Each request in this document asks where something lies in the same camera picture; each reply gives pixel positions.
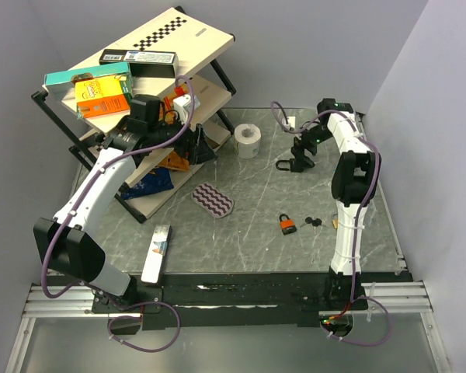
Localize beige black tiered shelf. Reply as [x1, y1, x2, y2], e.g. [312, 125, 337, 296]
[32, 7, 235, 222]

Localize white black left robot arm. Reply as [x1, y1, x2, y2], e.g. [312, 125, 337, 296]
[33, 92, 214, 312]

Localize teal long box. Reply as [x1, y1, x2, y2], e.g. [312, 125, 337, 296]
[43, 62, 134, 101]

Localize orange yellow box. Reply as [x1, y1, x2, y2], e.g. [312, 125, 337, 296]
[75, 74, 133, 119]

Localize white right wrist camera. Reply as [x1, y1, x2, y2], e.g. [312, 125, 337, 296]
[286, 116, 297, 131]

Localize brass padlock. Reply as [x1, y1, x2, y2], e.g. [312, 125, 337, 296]
[332, 213, 339, 229]

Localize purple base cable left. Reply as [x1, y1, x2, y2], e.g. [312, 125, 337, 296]
[107, 302, 181, 354]

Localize white toothpaste box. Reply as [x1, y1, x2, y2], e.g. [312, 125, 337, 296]
[141, 225, 172, 284]

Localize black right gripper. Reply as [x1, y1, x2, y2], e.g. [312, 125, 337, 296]
[290, 124, 333, 170]

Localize black padlock with keys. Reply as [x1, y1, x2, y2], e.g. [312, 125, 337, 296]
[275, 158, 315, 173]

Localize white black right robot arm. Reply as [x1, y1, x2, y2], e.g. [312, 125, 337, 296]
[289, 98, 381, 310]

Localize black white long box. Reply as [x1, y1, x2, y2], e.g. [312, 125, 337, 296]
[99, 49, 179, 78]

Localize orange snack bag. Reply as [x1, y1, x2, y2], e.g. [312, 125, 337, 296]
[158, 151, 190, 172]

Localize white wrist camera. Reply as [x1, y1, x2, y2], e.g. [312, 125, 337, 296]
[172, 84, 191, 123]
[286, 116, 297, 131]

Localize blue snack bag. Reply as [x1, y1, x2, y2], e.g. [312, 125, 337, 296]
[120, 167, 174, 200]

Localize white toilet paper roll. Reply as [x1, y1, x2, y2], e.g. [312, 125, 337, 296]
[234, 124, 262, 159]

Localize black headed keys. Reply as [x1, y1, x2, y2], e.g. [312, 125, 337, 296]
[300, 216, 326, 235]

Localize aluminium frame rail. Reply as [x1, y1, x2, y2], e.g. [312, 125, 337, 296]
[23, 282, 433, 318]

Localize orange black padlock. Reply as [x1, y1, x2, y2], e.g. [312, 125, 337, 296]
[279, 214, 297, 235]

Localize pink striped sponge pad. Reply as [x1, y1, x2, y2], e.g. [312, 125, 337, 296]
[192, 183, 235, 218]

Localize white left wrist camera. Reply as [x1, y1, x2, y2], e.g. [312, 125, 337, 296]
[172, 84, 191, 123]

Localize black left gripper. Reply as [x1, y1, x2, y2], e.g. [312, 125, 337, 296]
[148, 110, 217, 164]

